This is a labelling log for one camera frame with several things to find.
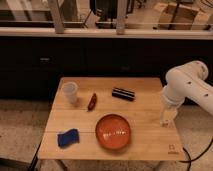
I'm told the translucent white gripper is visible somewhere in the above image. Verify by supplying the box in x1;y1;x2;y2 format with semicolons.
160;105;178;127

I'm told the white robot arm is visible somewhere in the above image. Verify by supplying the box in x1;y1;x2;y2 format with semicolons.
160;61;213;127

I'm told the black rectangular box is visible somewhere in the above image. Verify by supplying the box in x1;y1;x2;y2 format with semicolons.
112;88;135;101

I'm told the orange bowl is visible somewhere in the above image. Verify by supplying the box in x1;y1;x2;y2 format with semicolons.
95;114;131;150

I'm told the wooden folding table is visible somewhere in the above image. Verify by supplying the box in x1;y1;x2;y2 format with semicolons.
38;77;184;161

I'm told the cardboard box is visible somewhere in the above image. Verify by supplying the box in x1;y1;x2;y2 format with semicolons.
154;2;211;30

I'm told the blue cloth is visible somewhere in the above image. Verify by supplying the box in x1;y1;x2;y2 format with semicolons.
57;129;80;148

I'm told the translucent plastic cup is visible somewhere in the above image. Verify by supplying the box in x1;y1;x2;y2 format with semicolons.
61;82;78;104

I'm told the black office chair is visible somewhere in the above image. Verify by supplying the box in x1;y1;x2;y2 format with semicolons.
89;0;136;29

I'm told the black cable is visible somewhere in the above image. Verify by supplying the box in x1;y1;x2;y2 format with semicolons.
179;135;213;171

